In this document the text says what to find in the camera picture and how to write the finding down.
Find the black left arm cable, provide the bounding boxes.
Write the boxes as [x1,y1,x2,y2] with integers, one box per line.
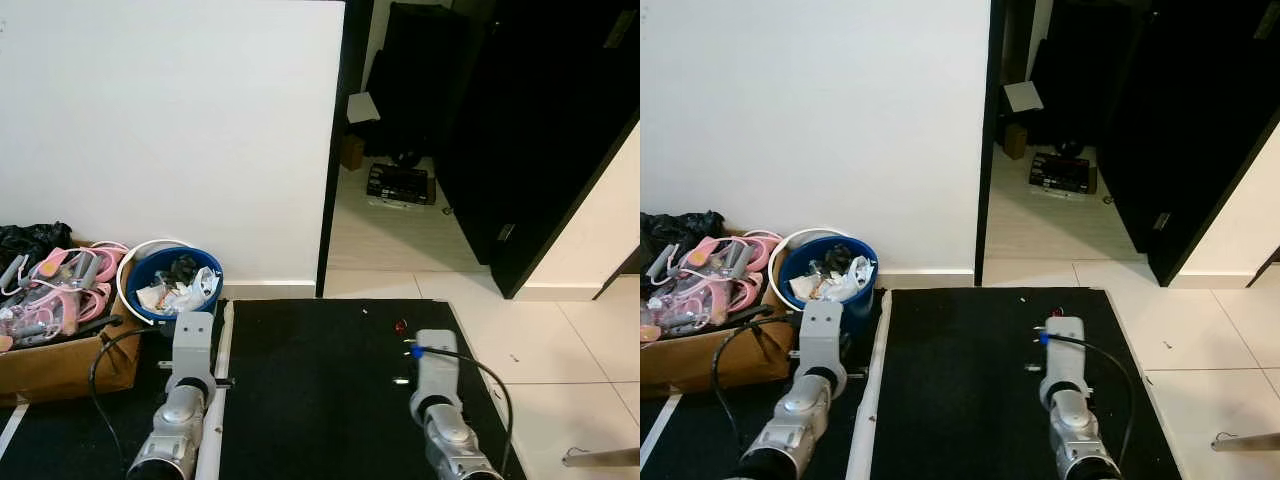
[711,318,801,451]
[88,322,176,476]

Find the white plastic hoop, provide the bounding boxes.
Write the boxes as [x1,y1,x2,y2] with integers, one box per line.
[768,228,846,311]
[117,239,191,323]

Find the black flat box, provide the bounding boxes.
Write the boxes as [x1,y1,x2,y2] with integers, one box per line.
[1028,152,1098,198]
[366,163,438,209]

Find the black door frame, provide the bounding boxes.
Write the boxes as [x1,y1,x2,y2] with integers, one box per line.
[316,0,373,298]
[975,0,1006,288]

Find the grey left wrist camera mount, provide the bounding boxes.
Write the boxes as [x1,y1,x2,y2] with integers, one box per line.
[798,302,846,373]
[172,312,216,379]

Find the dark furniture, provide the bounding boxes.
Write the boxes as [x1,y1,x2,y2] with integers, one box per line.
[362,0,471,166]
[1028,0,1141,151]

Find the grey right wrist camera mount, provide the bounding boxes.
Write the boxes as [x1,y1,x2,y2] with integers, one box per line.
[1040,316,1086,393]
[412,329,461,401]

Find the black plastic bag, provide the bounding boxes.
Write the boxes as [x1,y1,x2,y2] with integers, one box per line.
[0,222,74,269]
[640,210,726,263]

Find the white crumpled paper trash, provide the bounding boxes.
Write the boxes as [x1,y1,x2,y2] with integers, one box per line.
[790,255,876,303]
[137,265,219,317]

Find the pink and grey plastic items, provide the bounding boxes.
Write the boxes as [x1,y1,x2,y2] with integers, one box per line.
[645,233,786,336]
[0,243,131,346]

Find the cardboard box with pink items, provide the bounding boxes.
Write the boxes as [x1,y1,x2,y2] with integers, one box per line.
[640,232,801,401]
[0,240,144,406]

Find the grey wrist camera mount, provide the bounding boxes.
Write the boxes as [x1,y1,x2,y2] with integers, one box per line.
[172,312,216,379]
[412,329,461,401]
[798,302,846,373]
[1040,316,1086,393]

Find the white tape strip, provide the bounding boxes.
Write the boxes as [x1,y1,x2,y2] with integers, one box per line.
[195,300,236,480]
[845,290,891,480]

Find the blue rubbish bin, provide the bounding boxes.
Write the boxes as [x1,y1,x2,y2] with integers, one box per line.
[778,236,879,336]
[125,247,224,326]

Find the black door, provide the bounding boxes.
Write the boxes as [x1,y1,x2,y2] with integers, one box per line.
[1095,0,1280,288]
[435,0,641,299]

